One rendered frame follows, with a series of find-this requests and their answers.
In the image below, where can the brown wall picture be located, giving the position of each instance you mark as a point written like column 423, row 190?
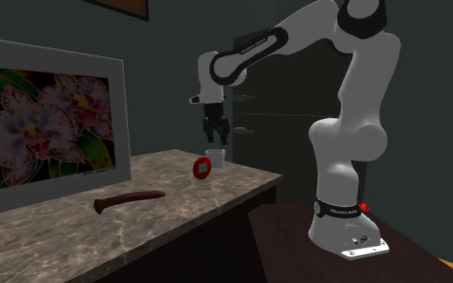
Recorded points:
column 122, row 7

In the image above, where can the white cup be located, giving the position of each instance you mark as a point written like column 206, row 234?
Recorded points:
column 217, row 157

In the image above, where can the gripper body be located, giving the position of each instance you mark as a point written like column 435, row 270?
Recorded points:
column 213, row 114

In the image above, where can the red round disc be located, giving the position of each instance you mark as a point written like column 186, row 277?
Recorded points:
column 202, row 168

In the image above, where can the brown curved stick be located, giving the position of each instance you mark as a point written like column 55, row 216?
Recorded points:
column 126, row 198

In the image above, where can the dark robot stand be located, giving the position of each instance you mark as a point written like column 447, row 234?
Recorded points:
column 328, row 258

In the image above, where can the dark refrigerator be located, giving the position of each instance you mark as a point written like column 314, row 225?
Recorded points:
column 289, row 129

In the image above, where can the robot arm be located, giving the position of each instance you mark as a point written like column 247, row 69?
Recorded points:
column 347, row 129

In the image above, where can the marble top counter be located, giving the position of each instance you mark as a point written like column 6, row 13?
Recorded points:
column 132, row 231

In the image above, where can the framed orchid flower picture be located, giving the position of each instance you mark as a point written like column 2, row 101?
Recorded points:
column 49, row 125

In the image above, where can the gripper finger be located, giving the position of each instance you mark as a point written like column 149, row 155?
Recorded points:
column 223, row 138
column 210, row 136

